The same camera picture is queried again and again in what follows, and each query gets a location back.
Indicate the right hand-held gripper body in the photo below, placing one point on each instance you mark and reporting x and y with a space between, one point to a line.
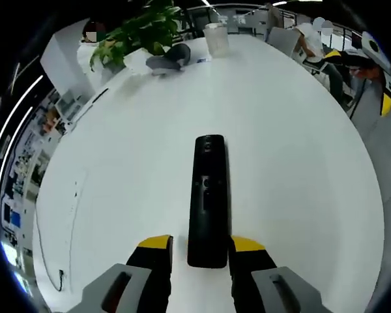
376 49

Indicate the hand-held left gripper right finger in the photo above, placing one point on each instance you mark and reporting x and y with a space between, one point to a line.
260 287

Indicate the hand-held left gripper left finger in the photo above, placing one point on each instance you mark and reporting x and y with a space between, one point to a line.
133 287

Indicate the black remote control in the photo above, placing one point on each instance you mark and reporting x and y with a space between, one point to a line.
208 208

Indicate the person's right hand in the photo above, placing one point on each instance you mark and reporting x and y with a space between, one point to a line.
366 72

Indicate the white office chair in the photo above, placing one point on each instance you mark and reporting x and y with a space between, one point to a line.
281 40

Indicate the translucent plastic container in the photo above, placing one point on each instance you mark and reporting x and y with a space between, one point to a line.
216 40

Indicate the small blue item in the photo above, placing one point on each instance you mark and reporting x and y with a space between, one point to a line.
202 60

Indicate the grey plant pot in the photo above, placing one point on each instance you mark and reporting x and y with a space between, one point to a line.
172 57

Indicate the green leafy plant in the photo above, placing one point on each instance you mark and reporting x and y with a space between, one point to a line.
140 32

